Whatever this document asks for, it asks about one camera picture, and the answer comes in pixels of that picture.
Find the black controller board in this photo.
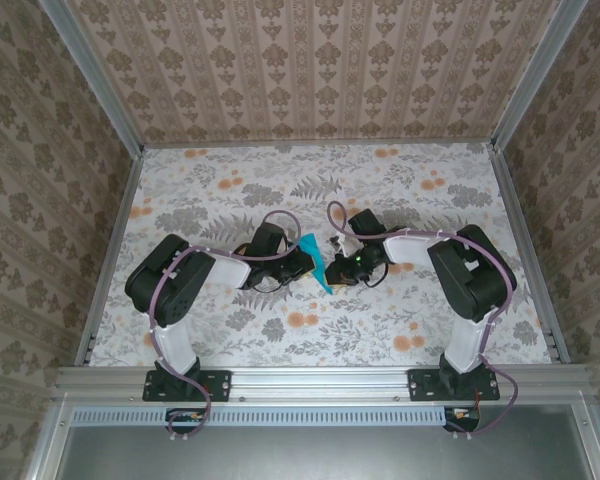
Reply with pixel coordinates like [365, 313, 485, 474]
[167, 407, 207, 435]
[443, 407, 482, 434]

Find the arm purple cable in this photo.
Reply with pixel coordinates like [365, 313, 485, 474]
[326, 200, 520, 441]
[149, 209, 302, 441]

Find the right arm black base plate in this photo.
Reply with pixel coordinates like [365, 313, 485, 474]
[408, 368, 501, 403]

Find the thin aluminium rail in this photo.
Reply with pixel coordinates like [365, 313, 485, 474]
[142, 138, 496, 150]

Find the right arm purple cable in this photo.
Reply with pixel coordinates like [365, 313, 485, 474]
[326, 200, 520, 441]

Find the grey metal panel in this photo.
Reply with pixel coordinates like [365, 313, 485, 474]
[54, 424, 594, 480]

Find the aluminium side rail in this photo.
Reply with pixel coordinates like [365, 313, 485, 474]
[74, 149, 146, 369]
[487, 142, 571, 366]

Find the grey slotted cable duct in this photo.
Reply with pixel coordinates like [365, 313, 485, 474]
[72, 405, 481, 427]

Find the aluminium lower frame rail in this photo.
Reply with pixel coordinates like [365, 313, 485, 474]
[24, 394, 74, 480]
[572, 399, 600, 480]

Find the floral table cover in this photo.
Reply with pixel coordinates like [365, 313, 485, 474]
[87, 142, 556, 369]

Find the aluminium frame post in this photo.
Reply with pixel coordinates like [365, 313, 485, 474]
[37, 0, 146, 154]
[492, 0, 589, 151]

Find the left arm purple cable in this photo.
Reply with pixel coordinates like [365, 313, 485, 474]
[149, 209, 302, 441]

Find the turquoise cloth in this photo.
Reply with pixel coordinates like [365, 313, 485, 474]
[298, 232, 335, 295]

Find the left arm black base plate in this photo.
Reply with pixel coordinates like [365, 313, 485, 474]
[142, 368, 232, 403]

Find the wide aluminium frame beam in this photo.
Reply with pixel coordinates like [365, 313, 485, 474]
[54, 364, 594, 402]

